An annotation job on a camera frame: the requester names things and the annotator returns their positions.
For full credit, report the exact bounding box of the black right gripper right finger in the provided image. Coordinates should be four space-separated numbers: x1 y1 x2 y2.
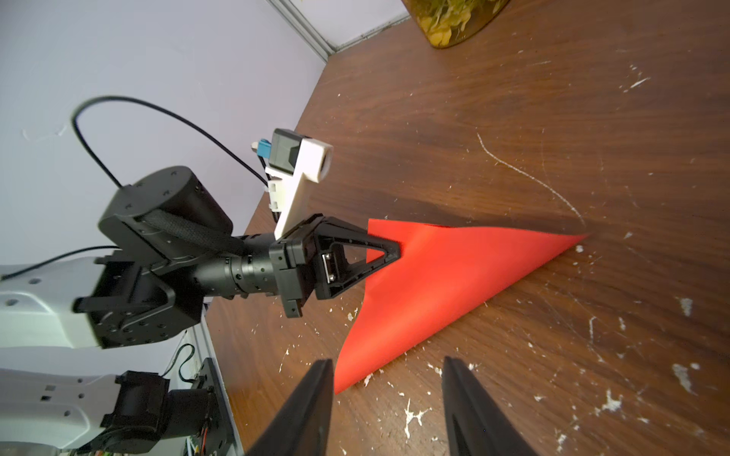
442 356 537 456

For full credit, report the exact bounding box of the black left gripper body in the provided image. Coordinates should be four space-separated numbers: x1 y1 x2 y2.
269 215 342 318

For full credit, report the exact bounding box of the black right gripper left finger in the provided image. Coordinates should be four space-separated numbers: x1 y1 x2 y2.
245 359 334 455

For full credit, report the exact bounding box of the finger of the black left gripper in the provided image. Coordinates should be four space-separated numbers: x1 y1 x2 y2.
314 218 400 300

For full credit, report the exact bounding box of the red square paper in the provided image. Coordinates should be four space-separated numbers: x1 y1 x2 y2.
334 220 584 393

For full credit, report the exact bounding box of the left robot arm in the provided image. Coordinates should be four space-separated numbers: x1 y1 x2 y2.
1 166 400 455

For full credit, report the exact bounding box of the artificial plant in amber vase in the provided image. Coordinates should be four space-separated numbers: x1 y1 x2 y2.
402 0 509 49

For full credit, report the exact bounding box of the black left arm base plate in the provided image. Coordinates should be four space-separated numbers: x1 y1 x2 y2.
190 357 239 455

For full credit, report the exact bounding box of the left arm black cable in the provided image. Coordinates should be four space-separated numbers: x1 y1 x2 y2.
0 95 272 283

